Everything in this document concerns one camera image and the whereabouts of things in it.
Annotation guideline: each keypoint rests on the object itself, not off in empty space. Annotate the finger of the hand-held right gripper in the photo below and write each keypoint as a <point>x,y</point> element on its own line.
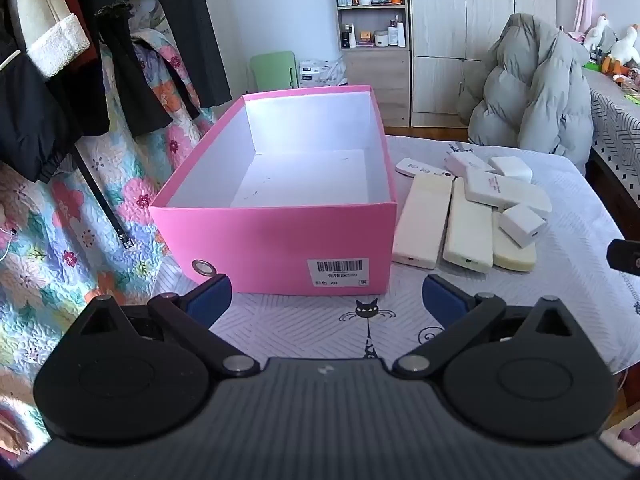
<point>622,257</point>

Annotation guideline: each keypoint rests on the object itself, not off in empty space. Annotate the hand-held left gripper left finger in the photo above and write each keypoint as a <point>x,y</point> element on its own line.
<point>212,296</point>

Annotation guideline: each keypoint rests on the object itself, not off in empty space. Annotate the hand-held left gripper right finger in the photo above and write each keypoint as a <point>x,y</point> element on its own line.
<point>442,300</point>

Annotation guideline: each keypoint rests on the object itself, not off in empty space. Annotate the cream air conditioner remote control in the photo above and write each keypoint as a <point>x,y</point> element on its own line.
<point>467,240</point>
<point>420,225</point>
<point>512,258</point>

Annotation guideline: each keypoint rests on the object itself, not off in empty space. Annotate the pink cardboard box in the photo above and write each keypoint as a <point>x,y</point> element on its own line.
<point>260,240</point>

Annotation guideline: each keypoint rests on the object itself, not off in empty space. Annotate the white charger plug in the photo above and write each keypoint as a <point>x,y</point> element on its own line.
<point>511,168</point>
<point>467,161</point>

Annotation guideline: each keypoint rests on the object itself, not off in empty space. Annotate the white cube charger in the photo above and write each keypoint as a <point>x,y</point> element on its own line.
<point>522,225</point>

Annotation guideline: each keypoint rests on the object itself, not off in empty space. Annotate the white flat power adapter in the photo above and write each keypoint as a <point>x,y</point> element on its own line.
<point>532,200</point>

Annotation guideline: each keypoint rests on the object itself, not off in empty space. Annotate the white power bank pink print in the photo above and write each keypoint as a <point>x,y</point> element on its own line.
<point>487,187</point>

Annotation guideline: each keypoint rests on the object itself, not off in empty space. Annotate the small white remote control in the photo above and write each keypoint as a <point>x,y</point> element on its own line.
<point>415,166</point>

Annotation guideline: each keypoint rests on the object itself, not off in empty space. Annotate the black belt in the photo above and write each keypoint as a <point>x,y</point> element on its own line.
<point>105,205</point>

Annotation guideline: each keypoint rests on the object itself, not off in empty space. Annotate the floral quilt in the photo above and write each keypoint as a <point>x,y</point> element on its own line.
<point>60,240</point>

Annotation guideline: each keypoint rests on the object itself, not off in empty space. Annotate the grey puffer jacket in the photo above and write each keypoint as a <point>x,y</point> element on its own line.
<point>530,90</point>

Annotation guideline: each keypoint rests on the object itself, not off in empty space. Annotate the white goose plush toy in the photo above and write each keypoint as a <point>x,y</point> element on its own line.
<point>597,32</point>
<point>627,47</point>

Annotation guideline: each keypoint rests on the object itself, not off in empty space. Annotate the black ruffled garment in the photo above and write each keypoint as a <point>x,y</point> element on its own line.
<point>132,90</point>

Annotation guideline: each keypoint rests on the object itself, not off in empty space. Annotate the green folding table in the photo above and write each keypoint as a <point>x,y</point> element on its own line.
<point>272,72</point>

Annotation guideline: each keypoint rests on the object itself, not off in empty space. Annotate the wooden shelf cabinet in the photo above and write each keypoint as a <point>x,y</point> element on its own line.
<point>375,75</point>

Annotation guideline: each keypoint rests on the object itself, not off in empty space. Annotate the light wooden wardrobe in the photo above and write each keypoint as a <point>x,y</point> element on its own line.
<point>450,50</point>

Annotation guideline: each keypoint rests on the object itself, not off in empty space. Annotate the black hanging coat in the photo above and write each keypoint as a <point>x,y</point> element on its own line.
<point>30,110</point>

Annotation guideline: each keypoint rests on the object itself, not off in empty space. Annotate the dark grey hanging garment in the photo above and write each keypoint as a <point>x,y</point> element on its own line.
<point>195,35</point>

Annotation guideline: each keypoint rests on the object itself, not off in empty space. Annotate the white cosmetic jar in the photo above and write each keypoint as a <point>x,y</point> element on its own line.
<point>381,39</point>

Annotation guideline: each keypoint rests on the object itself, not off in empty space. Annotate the cream fleece cuffed coat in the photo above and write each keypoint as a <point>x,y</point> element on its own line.
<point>47,35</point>

